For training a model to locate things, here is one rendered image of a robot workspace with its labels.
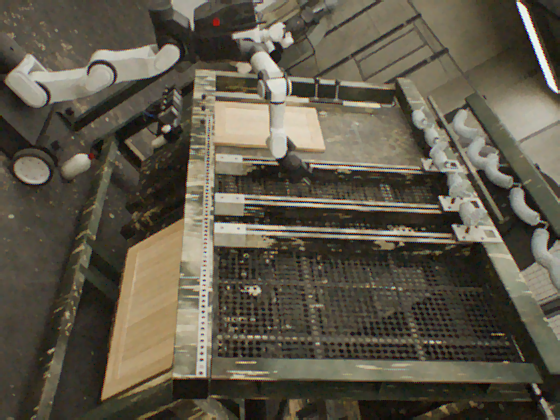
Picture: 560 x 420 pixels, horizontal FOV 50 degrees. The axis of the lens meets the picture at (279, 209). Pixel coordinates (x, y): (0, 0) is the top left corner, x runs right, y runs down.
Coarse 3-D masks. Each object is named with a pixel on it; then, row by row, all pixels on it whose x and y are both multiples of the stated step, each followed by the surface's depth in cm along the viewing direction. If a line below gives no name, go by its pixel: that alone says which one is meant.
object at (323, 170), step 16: (448, 144) 284; (224, 160) 279; (240, 160) 281; (256, 160) 284; (272, 160) 285; (304, 160) 288; (272, 176) 286; (288, 176) 287; (320, 176) 288; (336, 176) 289; (352, 176) 290; (368, 176) 290; (384, 176) 291; (400, 176) 292; (416, 176) 293; (432, 176) 293
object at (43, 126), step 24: (0, 48) 280; (0, 72) 286; (0, 96) 289; (0, 120) 284; (24, 120) 296; (48, 120) 313; (72, 120) 328; (0, 144) 292; (24, 144) 292; (48, 144) 297
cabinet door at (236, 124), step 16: (224, 112) 327; (240, 112) 329; (256, 112) 332; (288, 112) 336; (304, 112) 338; (224, 128) 313; (240, 128) 316; (256, 128) 318; (288, 128) 322; (304, 128) 324; (224, 144) 303; (240, 144) 304; (256, 144) 305; (304, 144) 310; (320, 144) 312
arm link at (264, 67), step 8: (256, 56) 262; (264, 56) 261; (256, 64) 260; (264, 64) 257; (272, 64) 256; (256, 72) 261; (264, 72) 253; (272, 72) 253; (280, 72) 255; (264, 80) 251; (288, 80) 255; (264, 88) 251; (288, 88) 255; (264, 96) 252
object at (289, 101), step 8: (216, 96) 337; (224, 96) 337; (232, 96) 338; (240, 96) 339; (248, 96) 340; (256, 96) 342; (288, 104) 343; (296, 104) 344; (304, 104) 344; (312, 104) 345; (320, 104) 345; (328, 104) 345; (336, 104) 346; (344, 104) 347; (352, 104) 348; (368, 104) 351; (376, 104) 352; (360, 112) 350; (368, 112) 351; (376, 112) 351
